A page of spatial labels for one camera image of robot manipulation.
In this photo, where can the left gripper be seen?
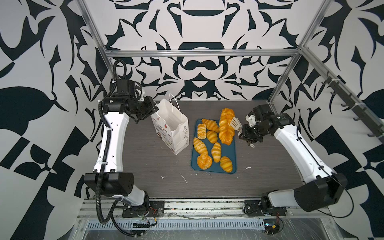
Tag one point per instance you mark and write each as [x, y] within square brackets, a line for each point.
[150, 107]

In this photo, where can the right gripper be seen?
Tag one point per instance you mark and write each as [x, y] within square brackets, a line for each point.
[245, 134]

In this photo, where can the metal tongs white tips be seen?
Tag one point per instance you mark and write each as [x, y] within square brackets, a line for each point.
[236, 124]

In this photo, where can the white paper bag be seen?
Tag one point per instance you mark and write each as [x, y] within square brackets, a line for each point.
[171, 125]

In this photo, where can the small round striped bun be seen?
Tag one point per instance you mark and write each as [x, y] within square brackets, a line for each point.
[212, 137]

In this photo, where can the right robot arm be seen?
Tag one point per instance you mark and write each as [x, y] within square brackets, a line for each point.
[322, 187]

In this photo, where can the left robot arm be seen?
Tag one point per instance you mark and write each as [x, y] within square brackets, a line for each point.
[108, 178]

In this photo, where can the small striped bread top left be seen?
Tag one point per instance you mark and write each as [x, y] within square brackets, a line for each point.
[201, 131]

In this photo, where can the striped bun bottom right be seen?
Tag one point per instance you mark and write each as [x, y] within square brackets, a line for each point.
[226, 164]

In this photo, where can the croissant centre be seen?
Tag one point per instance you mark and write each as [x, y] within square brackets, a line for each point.
[216, 152]

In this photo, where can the croissant top of tray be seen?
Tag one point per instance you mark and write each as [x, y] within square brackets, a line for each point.
[211, 125]

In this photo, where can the croissant left middle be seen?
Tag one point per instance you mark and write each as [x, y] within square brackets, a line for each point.
[200, 146]

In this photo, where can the round flaky pastry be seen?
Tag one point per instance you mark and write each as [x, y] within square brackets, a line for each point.
[204, 161]

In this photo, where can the small circuit board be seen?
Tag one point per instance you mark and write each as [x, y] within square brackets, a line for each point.
[273, 226]

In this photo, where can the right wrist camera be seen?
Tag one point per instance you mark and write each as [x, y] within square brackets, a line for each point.
[251, 119]

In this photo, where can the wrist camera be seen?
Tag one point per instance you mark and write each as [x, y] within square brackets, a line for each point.
[129, 89]
[251, 119]

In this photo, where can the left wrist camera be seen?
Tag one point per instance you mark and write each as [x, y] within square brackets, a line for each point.
[129, 89]

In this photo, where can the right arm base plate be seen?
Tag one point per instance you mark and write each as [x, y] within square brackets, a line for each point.
[262, 208]

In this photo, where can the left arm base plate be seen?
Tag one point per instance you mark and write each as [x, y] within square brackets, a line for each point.
[143, 208]

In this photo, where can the wall hook rail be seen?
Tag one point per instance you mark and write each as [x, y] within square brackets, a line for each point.
[352, 102]

